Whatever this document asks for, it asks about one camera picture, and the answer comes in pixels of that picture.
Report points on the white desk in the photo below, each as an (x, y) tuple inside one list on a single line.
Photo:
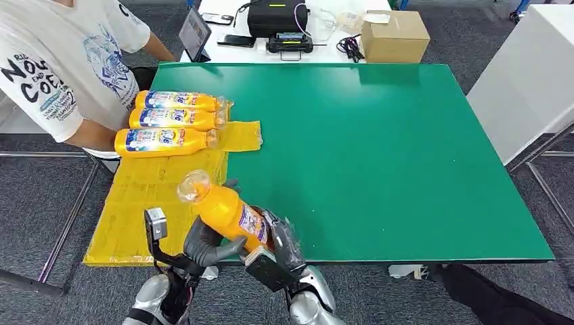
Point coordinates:
[(228, 56)]

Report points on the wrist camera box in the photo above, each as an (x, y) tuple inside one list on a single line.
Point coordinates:
[(156, 223), (269, 269)]

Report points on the black smartphone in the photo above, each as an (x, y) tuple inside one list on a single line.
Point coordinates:
[(236, 41)]

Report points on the black equipment case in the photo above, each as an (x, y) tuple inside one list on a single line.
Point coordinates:
[(276, 20)]

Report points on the yellow plastic sheet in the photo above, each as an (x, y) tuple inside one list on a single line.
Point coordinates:
[(134, 211)]

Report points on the smartphone with pale rim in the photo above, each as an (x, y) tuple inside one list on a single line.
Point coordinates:
[(217, 19)]

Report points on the orange drink bottle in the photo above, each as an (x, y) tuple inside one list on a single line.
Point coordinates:
[(224, 211), (179, 100), (161, 142), (175, 119)]

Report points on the white paper label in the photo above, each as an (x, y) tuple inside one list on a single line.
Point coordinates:
[(376, 18)]

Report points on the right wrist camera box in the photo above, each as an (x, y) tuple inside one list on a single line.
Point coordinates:
[(269, 269)]

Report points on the white side table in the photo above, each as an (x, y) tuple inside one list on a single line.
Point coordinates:
[(524, 80)]

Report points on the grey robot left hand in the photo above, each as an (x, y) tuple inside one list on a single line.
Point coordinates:
[(202, 246)]

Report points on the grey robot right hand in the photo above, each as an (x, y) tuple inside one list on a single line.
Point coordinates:
[(284, 242)]

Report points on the person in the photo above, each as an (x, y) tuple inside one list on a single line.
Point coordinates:
[(58, 67)]

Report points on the metal table frame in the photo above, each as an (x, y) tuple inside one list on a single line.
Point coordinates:
[(67, 224)]

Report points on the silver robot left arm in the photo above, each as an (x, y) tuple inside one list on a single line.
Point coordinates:
[(152, 298)]

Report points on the green table mat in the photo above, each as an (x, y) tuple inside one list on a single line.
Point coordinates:
[(403, 157)]

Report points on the brown cardboard box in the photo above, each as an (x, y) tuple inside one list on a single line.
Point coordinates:
[(395, 42)]

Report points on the clear plastic bag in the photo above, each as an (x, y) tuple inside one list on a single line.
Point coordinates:
[(329, 22)]

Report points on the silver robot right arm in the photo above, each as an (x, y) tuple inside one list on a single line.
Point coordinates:
[(314, 305)]

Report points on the black handheld controller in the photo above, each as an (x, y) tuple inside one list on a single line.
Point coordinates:
[(289, 44)]

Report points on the dark tablet on stand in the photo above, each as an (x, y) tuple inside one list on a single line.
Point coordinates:
[(194, 36)]

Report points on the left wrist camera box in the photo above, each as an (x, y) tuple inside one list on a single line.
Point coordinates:
[(156, 223)]

